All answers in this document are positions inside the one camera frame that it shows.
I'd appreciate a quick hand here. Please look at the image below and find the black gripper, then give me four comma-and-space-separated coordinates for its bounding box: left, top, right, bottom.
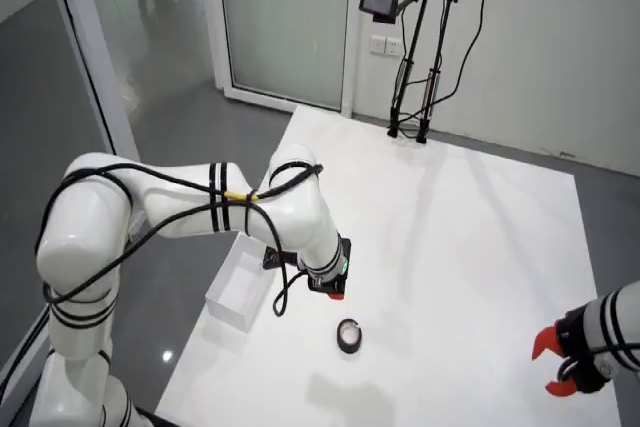
531, 306, 612, 396
308, 234, 353, 302

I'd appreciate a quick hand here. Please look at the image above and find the black tape roll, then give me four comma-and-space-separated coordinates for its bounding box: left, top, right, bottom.
336, 317, 363, 354

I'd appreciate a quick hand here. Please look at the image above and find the white cardboard bin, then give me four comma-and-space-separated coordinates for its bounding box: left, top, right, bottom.
204, 232, 279, 333

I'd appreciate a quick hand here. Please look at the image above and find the white framed glass door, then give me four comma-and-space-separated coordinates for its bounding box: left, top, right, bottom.
215, 0, 359, 116

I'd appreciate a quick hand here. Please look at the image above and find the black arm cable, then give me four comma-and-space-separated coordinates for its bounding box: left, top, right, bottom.
33, 160, 325, 318

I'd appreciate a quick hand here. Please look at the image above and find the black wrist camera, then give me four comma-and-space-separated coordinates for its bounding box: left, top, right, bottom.
263, 245, 300, 272

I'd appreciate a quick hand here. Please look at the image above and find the black hanging wall cable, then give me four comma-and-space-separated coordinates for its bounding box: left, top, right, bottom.
399, 0, 501, 124

